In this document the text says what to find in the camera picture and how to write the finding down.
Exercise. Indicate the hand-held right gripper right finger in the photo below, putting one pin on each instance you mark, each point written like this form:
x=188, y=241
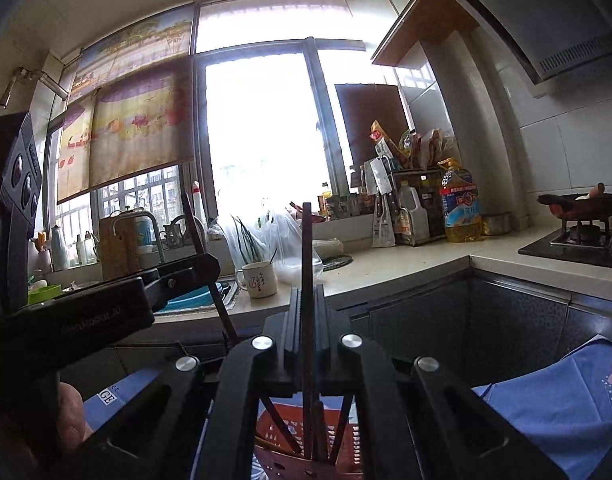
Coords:
x=319, y=320

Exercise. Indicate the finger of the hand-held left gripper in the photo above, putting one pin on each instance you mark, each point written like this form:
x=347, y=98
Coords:
x=185, y=280

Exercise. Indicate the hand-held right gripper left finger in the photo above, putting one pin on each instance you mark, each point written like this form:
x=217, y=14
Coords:
x=296, y=320

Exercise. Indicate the dark wooden chopstick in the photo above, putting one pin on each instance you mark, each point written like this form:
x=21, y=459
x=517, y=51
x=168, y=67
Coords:
x=307, y=245
x=340, y=430
x=320, y=430
x=195, y=230
x=281, y=425

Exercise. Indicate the orange plastic basket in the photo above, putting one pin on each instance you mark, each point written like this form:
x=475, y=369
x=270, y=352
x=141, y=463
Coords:
x=293, y=420

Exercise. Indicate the person's left hand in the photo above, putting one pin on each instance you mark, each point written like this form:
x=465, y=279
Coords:
x=71, y=417

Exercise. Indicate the blue plastic basin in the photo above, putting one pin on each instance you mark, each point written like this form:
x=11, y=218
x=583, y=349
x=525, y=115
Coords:
x=185, y=301

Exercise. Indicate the steel kitchen sink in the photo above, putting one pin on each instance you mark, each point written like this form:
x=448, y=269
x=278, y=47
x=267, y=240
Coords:
x=228, y=297

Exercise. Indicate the green plastic cup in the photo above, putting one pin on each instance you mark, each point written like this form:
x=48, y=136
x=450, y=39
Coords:
x=43, y=294

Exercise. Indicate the chrome faucet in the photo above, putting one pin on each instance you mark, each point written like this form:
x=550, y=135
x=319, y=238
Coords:
x=155, y=240

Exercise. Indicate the white printed mug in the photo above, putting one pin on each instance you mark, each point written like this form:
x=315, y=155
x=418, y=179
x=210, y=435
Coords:
x=258, y=282

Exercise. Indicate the black round mat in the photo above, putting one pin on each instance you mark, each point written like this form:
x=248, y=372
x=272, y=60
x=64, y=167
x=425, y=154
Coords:
x=338, y=262

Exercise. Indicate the clear glass bottle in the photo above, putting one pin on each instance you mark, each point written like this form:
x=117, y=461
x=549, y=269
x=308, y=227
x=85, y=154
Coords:
x=90, y=249
x=79, y=252

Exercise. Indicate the metal spoon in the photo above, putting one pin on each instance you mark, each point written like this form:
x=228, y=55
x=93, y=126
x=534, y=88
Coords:
x=273, y=256

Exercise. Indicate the white bottle with red cap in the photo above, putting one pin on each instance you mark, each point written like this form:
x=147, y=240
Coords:
x=199, y=210

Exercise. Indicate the white food bag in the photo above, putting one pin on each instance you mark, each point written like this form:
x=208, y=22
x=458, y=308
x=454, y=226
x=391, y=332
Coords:
x=330, y=249

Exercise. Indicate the silver thermos bottle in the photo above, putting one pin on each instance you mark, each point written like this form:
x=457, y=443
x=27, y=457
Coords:
x=59, y=250

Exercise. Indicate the wooden cutting board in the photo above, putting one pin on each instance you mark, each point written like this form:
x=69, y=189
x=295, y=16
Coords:
x=118, y=247

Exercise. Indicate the pink utensil cup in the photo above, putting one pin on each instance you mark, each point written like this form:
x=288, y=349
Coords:
x=43, y=255

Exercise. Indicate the green onions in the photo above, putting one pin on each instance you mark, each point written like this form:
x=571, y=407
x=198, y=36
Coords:
x=248, y=237

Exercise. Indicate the clear plastic bag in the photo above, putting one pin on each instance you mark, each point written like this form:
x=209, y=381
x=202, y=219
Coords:
x=286, y=240

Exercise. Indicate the white standing pouch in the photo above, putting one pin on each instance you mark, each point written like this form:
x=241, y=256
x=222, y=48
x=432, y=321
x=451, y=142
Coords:
x=383, y=230

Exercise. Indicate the row of seasoning bottles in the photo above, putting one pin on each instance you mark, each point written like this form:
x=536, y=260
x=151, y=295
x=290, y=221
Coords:
x=346, y=205

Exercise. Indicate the white plastic jug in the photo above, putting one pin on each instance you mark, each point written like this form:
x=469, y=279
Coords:
x=413, y=220

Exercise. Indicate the steel cleaver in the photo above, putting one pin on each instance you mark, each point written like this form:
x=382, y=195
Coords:
x=378, y=177

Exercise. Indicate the metal seasoning rack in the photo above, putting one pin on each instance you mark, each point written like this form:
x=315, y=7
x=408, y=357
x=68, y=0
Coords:
x=433, y=210

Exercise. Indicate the large fruit print blind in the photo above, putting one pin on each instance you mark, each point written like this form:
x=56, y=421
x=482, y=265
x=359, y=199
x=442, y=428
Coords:
x=140, y=125

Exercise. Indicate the narrow fruit print blind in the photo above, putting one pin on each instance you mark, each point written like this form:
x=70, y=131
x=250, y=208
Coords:
x=75, y=155

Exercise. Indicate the large kitchen window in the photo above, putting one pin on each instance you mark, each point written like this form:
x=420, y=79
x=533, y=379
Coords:
x=261, y=135

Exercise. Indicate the yellow cooking oil bottle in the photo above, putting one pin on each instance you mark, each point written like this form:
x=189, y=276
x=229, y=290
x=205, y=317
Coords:
x=461, y=205

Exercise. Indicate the orange snack packet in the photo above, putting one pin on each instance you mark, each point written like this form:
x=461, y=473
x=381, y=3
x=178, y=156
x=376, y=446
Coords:
x=381, y=140

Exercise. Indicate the dark base cabinet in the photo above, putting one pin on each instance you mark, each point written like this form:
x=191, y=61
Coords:
x=511, y=320

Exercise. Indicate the green yellow snack packet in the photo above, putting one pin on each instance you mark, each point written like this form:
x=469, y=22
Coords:
x=408, y=150

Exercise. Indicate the small steel pot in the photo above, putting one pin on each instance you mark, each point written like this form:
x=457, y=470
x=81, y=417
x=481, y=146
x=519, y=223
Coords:
x=496, y=224

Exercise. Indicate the dark brown board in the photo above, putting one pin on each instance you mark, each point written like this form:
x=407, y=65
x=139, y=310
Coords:
x=371, y=120

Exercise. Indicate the clear snack packet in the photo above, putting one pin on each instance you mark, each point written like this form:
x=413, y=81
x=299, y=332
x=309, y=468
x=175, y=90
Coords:
x=438, y=147

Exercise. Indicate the palm print window blind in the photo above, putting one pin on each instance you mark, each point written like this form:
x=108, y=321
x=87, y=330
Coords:
x=130, y=47

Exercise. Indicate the blue printed apron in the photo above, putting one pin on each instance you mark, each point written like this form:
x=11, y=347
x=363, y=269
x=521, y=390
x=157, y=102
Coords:
x=561, y=410

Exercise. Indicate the black gas stove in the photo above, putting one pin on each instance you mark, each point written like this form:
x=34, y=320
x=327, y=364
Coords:
x=576, y=250

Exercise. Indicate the black frying pan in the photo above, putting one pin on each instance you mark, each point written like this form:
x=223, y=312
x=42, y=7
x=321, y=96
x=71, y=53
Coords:
x=583, y=206

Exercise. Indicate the steel range hood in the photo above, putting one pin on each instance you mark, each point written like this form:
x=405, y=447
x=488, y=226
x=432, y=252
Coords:
x=551, y=15

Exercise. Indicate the grey exhaust duct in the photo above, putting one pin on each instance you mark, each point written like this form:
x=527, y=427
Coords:
x=476, y=140

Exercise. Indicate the metal wall pipe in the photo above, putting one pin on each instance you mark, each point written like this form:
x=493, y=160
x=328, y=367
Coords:
x=35, y=82

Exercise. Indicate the wooden wall cabinet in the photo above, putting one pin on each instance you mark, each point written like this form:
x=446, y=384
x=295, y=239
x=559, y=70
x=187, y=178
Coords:
x=421, y=30

